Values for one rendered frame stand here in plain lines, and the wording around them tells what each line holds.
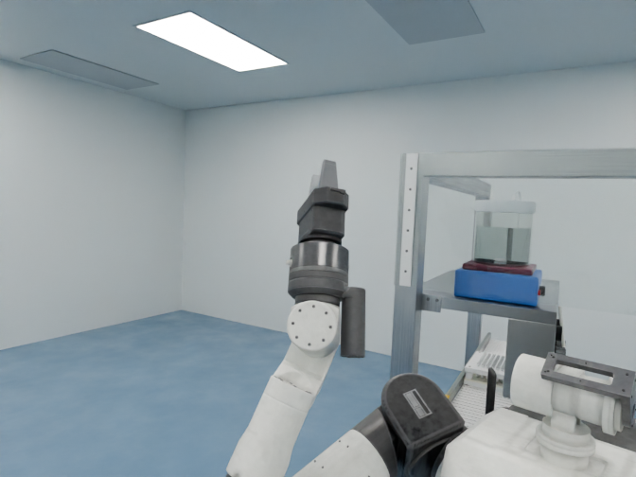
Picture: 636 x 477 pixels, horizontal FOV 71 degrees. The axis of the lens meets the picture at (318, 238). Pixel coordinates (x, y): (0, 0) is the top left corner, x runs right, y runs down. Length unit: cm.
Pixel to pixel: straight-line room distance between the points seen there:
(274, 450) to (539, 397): 32
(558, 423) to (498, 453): 8
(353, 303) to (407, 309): 57
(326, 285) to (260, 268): 520
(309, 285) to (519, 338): 71
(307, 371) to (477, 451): 24
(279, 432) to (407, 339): 66
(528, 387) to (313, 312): 27
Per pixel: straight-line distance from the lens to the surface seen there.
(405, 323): 120
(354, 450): 69
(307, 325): 58
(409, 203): 116
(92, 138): 592
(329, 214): 64
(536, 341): 121
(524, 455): 65
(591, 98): 465
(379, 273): 495
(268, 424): 61
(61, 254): 573
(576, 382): 59
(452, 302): 121
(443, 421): 71
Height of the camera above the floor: 157
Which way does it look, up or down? 4 degrees down
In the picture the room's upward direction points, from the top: 2 degrees clockwise
